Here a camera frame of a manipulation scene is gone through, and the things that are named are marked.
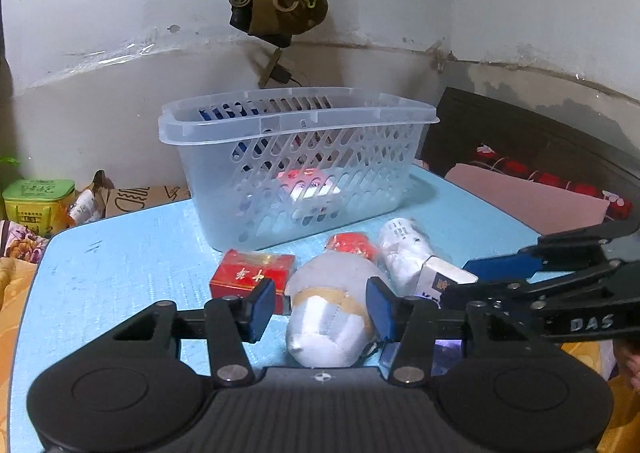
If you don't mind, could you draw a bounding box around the brown cardboard box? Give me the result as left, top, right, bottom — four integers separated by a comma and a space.
92, 170, 192, 220

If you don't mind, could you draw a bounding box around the pink folded cloth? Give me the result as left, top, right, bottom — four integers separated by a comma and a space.
444, 163, 611, 237

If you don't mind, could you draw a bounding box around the clear plastic basket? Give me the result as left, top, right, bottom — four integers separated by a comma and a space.
157, 87, 441, 252

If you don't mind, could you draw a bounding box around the orange floral blanket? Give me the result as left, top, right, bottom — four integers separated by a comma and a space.
0, 220, 51, 453

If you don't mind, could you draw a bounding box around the red and white box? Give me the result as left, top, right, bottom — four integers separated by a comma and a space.
276, 168, 343, 226

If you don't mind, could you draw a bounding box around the white and blue small box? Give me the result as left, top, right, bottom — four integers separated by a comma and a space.
416, 255, 479, 306

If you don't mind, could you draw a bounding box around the green and yellow tin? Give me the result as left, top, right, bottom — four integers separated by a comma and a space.
2, 179, 77, 238

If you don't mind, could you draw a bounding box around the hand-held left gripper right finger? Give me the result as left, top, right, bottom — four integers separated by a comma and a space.
366, 276, 547, 387

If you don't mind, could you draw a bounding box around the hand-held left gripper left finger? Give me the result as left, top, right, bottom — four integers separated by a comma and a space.
106, 277, 277, 388

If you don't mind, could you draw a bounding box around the white plastic-wrapped bottle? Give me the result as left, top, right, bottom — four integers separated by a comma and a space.
376, 217, 437, 298

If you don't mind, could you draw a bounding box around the blue patterned pack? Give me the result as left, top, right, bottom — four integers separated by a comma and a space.
197, 100, 281, 174

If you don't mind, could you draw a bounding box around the red cigarette box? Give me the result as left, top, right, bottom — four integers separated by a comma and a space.
209, 249, 296, 303

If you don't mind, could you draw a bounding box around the black wall charger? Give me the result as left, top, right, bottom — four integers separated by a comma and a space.
257, 48, 301, 88

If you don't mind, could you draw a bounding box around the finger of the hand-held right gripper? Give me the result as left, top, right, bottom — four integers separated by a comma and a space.
439, 259, 626, 315
462, 220, 640, 285

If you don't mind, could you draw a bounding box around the crumpled snack packet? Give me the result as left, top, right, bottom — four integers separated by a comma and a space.
67, 188, 106, 228

